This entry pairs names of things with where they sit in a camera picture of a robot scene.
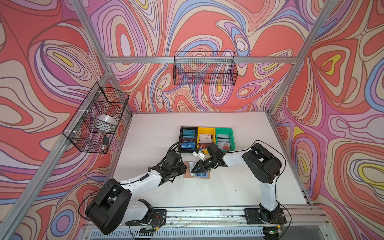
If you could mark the aluminium rail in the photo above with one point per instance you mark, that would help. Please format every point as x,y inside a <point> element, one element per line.
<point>225,223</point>

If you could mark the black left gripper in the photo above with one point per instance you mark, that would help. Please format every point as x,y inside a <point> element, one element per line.
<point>181,165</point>

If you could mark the left wire basket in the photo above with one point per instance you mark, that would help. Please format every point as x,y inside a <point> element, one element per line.
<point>84,131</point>

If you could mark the blue VIP card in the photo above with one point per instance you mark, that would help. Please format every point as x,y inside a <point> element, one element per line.
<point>188,146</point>

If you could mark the green plastic bin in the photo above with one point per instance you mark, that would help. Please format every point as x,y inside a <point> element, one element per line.
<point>225,139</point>

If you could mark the black plastic bin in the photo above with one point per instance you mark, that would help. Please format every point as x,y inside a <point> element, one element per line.
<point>183,139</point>

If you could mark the white tape roll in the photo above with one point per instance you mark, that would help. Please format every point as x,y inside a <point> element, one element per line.
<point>107,119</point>

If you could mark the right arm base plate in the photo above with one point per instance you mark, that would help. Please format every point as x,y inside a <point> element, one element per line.
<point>256,216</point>

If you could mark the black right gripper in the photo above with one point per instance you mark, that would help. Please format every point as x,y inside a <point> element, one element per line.
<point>201,167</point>

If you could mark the teal card in black bin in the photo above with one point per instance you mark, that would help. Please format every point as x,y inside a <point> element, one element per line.
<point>188,132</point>

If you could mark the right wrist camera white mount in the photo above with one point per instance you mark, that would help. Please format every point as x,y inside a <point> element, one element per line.
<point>199,154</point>

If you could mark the wire basket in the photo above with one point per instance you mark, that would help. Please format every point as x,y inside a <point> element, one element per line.
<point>84,131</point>
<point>205,68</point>

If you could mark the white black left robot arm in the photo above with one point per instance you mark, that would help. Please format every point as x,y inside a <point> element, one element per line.
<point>111,205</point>

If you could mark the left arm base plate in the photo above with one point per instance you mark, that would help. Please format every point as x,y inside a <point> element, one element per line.
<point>153,218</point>

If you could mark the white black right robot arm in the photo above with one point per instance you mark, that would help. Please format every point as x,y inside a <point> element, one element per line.
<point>264,165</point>

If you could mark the back wire basket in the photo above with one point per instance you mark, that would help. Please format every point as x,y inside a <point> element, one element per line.
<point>205,68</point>

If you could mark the tan card holder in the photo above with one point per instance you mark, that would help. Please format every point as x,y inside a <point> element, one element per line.
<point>189,173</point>

